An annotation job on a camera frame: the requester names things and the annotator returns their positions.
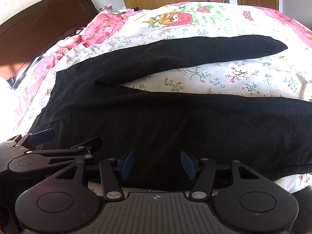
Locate black pants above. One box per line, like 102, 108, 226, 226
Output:
30, 35, 311, 191

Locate dark wooden headboard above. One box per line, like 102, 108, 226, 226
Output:
0, 0, 97, 79

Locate floral white pink bedsheet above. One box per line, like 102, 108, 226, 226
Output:
16, 2, 311, 192

